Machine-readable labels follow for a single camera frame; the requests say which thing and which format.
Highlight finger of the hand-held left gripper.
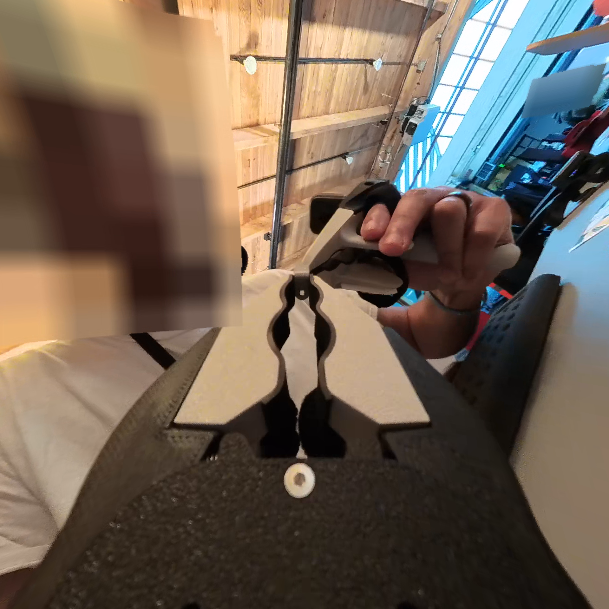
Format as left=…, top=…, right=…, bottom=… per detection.
left=312, top=263, right=406, bottom=293
left=303, top=208, right=382, bottom=276

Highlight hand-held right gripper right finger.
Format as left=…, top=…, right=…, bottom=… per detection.
left=309, top=277, right=431, bottom=437

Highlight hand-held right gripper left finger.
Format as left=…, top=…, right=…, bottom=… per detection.
left=173, top=277, right=289, bottom=426

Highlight person's left hand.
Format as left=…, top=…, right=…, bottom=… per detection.
left=359, top=187, right=517, bottom=311

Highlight grey ceiling pipe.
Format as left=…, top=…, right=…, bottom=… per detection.
left=268, top=0, right=305, bottom=270

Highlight grey wristband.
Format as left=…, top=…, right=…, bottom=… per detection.
left=425, top=290, right=487, bottom=317

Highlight orange traffic cone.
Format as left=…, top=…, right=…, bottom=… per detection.
left=464, top=283, right=514, bottom=355

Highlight yellow printed leaflet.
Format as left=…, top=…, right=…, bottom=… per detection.
left=568, top=208, right=609, bottom=253

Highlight black device green lights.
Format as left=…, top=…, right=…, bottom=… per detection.
left=552, top=151, right=609, bottom=197

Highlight red office chair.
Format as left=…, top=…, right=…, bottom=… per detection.
left=565, top=110, right=609, bottom=159

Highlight black lanyard strap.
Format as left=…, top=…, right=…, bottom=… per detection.
left=130, top=332, right=178, bottom=370

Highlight white ceiling camera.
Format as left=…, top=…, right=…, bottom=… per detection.
left=401, top=101, right=442, bottom=137

